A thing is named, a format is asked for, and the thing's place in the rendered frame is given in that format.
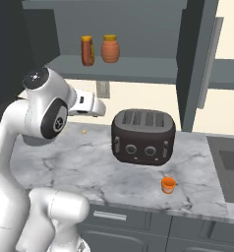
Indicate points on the grey open cabinet door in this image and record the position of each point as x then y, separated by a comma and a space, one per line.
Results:
192, 65

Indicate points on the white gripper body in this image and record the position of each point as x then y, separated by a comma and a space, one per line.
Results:
96, 105

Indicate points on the grey open wall cabinet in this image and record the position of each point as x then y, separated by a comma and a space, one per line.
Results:
138, 32

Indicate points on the small tan crumb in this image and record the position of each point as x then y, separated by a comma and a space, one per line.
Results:
84, 131

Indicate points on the grey drawer front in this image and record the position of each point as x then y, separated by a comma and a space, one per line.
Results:
135, 217
207, 229

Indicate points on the small orange cup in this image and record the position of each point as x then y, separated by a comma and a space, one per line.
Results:
168, 185

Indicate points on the grey base cabinet door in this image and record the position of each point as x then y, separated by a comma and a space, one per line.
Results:
201, 246
115, 241

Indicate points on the grey sink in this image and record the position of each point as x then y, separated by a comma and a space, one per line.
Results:
228, 167

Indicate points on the dark grey cabinet door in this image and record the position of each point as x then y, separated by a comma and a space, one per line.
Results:
14, 46

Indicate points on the orange jam jar yellow lid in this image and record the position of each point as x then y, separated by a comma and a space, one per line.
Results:
110, 50

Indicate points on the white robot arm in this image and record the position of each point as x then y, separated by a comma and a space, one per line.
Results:
11, 157

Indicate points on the grey wall outlet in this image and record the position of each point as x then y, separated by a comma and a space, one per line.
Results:
103, 89

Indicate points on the brown honey bottle yellow cap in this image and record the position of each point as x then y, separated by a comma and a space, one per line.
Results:
87, 52

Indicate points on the black four-slot toaster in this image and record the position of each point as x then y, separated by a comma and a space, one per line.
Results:
142, 138

